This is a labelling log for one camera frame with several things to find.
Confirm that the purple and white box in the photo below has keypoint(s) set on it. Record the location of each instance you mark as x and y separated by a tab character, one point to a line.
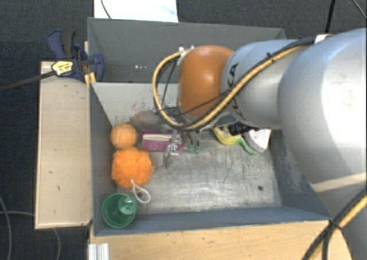
153	141

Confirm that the pale wood flat board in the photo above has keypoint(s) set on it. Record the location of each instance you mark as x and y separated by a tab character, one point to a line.
63	152

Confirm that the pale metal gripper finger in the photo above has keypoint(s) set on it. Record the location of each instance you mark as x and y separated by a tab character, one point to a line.
173	153
166	158

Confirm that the brown oval toy potato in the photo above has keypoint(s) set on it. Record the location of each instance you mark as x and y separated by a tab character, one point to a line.
144	120

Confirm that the yellow and green toy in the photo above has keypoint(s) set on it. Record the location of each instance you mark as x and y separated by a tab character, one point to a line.
226	137

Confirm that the white pointed object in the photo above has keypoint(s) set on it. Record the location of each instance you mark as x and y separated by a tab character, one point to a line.
259	139

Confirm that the orange ball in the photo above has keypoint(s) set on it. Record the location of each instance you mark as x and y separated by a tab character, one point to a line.
124	136

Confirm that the black cylinder on white bracket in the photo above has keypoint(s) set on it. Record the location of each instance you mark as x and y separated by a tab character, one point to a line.
237	129

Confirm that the orange mesh bath sponge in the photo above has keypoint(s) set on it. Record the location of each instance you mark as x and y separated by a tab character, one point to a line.
130	168

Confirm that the green plastic cup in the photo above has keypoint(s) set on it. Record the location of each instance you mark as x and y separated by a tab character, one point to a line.
117	211

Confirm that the grey metal bin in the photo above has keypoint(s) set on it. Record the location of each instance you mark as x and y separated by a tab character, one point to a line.
206	184

